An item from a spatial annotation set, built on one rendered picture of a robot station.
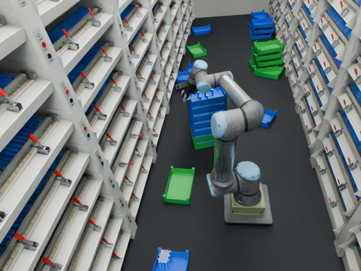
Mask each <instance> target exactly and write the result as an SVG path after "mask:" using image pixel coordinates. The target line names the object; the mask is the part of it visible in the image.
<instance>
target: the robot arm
mask: <svg viewBox="0 0 361 271"><path fill-rule="evenodd" d="M206 69H207V63H206V62H205V61H203V60H197V61H195V63H194V64H193V67H192V69H191V71H190V74H189V76H188V78H187V80H188V81H185V82H183V83H180V84H177V85H175V87H176V90H177V91H181V90H182V95H181V97H182V98H183V96H184V99H183V102H185V101H186V100H188V99H191V98H192V97H190V94H194V95H196V93H195V92H197V91H199V92H202V93H206V92H209V91H210V90H211V89H212V88H216V87H221V88H222V89H223V91H224V92H225V93H226V95H227V96H228V97H229V99H230V100H231V101H232V102H233V104H234V105H235V106H236V107H237V109H232V110H227V111H220V112H217V113H214V114H213V115H212V117H211V131H212V134H213V137H214V138H215V144H214V169H213V170H212V171H211V173H210V174H207V175H206V177H207V182H208V186H209V189H210V193H211V196H221V195H225V194H231V193H233V196H234V200H235V201H236V202H237V203H238V204H240V205H242V206H246V207H251V206H255V205H257V204H258V203H259V202H260V201H261V198H262V193H261V191H260V189H259V183H260V176H261V174H260V169H259V167H258V166H257V165H256V164H254V163H253V162H249V161H246V162H244V161H243V162H240V163H239V164H238V165H237V167H236V168H235V169H233V164H234V157H235V150H236V143H237V138H238V136H239V134H240V133H245V132H249V131H252V130H254V129H255V128H256V127H258V126H259V125H260V123H261V122H262V120H263V118H264V109H263V106H262V105H261V103H260V102H258V101H257V100H254V99H251V98H250V97H249V96H248V95H247V94H246V93H245V92H244V91H243V90H242V89H241V88H240V87H239V85H238V84H237V83H236V82H235V81H234V79H233V75H232V73H231V72H230V71H225V72H221V73H215V74H209V75H208V74H207V71H206ZM196 89H197V90H196ZM184 94H185V95H184Z"/></svg>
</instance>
